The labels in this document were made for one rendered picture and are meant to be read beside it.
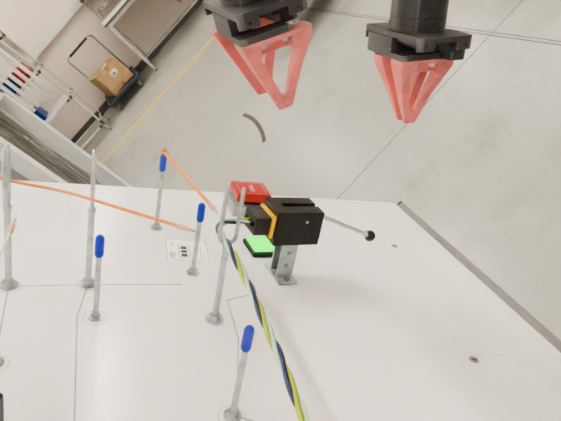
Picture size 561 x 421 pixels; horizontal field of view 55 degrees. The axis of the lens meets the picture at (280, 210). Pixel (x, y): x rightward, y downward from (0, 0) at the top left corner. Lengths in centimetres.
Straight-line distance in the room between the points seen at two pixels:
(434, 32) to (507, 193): 154
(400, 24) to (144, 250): 37
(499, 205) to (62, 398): 179
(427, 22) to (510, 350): 35
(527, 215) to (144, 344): 164
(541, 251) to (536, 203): 20
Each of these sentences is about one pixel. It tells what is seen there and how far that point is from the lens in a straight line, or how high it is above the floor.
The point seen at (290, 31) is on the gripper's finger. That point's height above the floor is 131.
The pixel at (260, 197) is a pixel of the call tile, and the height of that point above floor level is 111.
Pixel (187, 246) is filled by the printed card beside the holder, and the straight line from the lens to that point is 66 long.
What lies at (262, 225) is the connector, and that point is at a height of 117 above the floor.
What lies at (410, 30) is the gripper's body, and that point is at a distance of 58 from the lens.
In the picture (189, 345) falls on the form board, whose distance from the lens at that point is 51.
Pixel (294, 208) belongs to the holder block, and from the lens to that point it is 59.
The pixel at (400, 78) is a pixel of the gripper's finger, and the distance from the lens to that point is 58.
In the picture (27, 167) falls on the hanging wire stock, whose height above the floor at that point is 131.
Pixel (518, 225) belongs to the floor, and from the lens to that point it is 198.
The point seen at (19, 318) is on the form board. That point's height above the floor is 132.
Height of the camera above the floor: 146
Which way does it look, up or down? 30 degrees down
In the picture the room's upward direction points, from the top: 49 degrees counter-clockwise
